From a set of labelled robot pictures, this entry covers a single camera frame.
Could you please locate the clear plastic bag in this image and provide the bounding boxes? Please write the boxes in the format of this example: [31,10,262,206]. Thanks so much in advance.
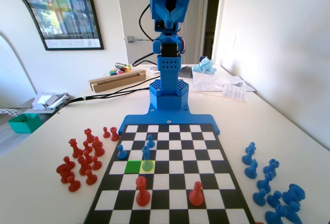
[192,70,225,92]

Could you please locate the green plastic bin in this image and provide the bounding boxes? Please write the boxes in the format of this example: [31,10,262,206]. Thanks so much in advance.
[8,113,43,134]

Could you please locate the crumpled blue cloth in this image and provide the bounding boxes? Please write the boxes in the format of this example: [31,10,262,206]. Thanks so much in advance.
[191,56,218,76]

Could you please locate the black framed poster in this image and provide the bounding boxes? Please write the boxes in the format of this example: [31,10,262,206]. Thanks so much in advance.
[0,0,105,52]

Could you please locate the white door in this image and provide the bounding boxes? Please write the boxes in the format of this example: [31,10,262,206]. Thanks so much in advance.
[115,0,207,66]

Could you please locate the white paper stack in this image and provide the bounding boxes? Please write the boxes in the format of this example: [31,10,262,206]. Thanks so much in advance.
[223,75,256,92]

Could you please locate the blue chess bishop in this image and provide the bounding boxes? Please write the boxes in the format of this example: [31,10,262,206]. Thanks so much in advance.
[244,158,259,179]

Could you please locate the tall blue chess piece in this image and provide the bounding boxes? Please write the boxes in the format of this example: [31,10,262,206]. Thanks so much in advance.
[141,146,153,172]

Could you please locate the blue chess queen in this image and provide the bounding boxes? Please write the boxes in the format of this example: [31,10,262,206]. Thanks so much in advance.
[282,183,306,206]

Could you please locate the printed paper sheet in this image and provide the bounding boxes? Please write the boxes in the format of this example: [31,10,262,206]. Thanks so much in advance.
[221,83,249,103]

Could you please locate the white paper sheets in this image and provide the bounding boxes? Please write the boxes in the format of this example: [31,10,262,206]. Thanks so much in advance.
[145,65,162,75]

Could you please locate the dark grey box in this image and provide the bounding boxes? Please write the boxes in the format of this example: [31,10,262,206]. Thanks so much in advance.
[178,65,194,79]

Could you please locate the white curved chair back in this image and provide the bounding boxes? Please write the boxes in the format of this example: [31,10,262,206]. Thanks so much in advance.
[0,31,37,109]

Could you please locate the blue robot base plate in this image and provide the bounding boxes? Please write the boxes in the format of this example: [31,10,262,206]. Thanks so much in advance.
[119,104,222,136]

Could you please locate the black camera cable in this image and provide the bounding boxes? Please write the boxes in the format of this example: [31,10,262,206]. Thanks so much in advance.
[138,3,155,41]

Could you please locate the black and white chessboard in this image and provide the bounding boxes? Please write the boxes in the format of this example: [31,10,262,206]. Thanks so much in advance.
[84,123,256,224]

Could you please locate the long cardboard box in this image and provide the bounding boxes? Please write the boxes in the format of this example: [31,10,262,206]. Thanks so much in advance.
[88,69,147,93]

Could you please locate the tall red chess piece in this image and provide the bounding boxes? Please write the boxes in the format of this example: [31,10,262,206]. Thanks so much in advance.
[135,176,151,207]

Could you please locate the small gripper camera module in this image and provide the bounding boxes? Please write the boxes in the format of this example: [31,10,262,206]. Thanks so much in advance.
[154,19,166,32]

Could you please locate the silver packaging pile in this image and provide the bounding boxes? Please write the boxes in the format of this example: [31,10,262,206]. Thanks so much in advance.
[31,92,70,111]

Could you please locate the red chess queen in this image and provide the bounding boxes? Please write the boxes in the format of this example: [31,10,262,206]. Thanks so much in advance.
[68,138,84,159]

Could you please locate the black cable bundle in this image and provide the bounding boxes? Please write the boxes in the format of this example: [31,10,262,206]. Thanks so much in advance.
[63,75,157,106]

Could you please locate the red chess bishop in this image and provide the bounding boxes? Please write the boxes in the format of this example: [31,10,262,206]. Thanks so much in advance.
[77,155,91,176]
[188,181,204,206]

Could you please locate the silver door handle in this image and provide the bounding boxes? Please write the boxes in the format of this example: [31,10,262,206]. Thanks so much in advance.
[127,36,155,44]

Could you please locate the thin black cable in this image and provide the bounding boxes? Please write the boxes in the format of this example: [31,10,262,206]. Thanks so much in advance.
[132,52,158,67]

